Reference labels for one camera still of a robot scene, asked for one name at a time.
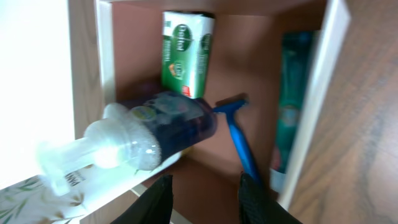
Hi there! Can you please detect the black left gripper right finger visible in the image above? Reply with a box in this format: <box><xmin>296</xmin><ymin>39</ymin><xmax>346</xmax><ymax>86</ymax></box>
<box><xmin>238</xmin><ymin>173</ymin><xmax>302</xmax><ymax>224</ymax></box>

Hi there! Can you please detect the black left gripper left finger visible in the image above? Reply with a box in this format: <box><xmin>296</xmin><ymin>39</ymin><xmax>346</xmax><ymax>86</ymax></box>
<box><xmin>111</xmin><ymin>175</ymin><xmax>174</xmax><ymax>224</ymax></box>

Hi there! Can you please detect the clear bottle dark cap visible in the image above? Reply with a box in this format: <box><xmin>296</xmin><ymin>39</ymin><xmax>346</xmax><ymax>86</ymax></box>
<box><xmin>37</xmin><ymin>91</ymin><xmax>217</xmax><ymax>189</ymax></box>

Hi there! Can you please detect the blue disposable razor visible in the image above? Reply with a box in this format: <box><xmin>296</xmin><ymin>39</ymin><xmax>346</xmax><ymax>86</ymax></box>
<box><xmin>213</xmin><ymin>93</ymin><xmax>263</xmax><ymax>185</ymax></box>

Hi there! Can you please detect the white cosmetic tube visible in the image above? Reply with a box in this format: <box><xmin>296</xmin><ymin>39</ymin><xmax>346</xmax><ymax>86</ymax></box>
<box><xmin>1</xmin><ymin>152</ymin><xmax>182</xmax><ymax>224</ymax></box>

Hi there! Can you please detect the white cardboard box pink inside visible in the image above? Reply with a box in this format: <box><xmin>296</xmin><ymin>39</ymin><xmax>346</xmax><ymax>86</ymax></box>
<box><xmin>67</xmin><ymin>1</ymin><xmax>351</xmax><ymax>223</ymax></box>

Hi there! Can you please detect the teal red toothpaste tube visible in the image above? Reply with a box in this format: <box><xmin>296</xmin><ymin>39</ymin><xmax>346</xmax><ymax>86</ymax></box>
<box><xmin>270</xmin><ymin>30</ymin><xmax>319</xmax><ymax>193</ymax></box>

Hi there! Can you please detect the green soap packet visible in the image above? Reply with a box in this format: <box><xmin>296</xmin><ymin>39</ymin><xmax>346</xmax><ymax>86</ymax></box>
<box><xmin>161</xmin><ymin>11</ymin><xmax>215</xmax><ymax>98</ymax></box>

